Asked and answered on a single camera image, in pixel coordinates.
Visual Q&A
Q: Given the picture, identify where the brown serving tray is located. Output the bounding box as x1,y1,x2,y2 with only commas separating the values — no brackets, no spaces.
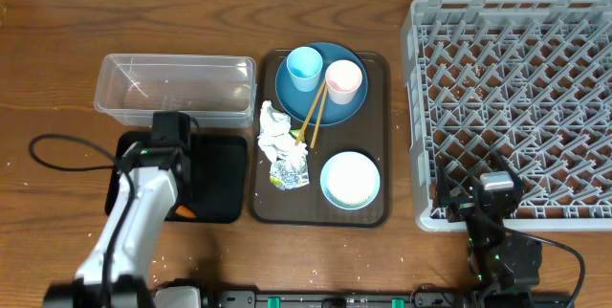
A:
249,53,391,228

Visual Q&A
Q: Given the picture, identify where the foil snack wrapper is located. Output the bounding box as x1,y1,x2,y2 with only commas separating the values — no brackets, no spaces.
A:
270,158,310,190

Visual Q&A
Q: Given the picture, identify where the black tray bin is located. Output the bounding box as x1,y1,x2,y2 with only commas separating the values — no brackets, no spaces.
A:
104,130,249,225

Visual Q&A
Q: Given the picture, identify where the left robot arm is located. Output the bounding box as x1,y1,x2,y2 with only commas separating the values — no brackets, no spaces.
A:
43,141,191,307

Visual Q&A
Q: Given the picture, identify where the light blue bowl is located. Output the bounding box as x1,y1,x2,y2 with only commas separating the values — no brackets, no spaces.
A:
319,151,381,210

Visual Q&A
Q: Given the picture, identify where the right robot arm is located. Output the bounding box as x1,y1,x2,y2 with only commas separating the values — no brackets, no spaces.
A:
436,155,542,308

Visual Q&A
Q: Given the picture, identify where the pink cup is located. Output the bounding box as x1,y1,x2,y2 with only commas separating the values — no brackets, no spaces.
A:
325,59,363,105

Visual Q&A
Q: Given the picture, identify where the clear plastic bin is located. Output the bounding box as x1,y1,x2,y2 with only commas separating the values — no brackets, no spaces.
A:
94,54,257,128

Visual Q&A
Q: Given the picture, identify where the grey dishwasher rack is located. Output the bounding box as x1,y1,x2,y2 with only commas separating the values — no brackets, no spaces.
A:
401,0,611,231

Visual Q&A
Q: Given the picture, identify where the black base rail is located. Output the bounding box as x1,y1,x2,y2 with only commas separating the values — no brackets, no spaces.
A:
152,278,573,308

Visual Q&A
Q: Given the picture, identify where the wooden chopstick right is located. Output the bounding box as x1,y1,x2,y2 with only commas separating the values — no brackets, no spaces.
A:
310,83,328,148

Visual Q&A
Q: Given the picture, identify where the white tissue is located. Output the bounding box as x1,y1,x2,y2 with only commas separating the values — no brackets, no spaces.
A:
257,100,307,163

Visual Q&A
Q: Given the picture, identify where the light blue cup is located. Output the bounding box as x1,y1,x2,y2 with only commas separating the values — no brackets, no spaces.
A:
286,46,323,92

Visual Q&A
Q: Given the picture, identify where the wooden chopstick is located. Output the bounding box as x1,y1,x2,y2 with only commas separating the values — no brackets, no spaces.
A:
295,80,326,145
310,83,328,148

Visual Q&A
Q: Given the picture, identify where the wooden chopstick left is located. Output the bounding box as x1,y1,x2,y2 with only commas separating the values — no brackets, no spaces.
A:
295,80,326,145

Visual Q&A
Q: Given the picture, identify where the orange carrot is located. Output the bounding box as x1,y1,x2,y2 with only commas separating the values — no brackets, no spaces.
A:
175,206,197,219

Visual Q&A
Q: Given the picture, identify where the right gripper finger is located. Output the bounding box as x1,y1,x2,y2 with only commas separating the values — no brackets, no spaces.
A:
494,152,525,188
436,158,450,203

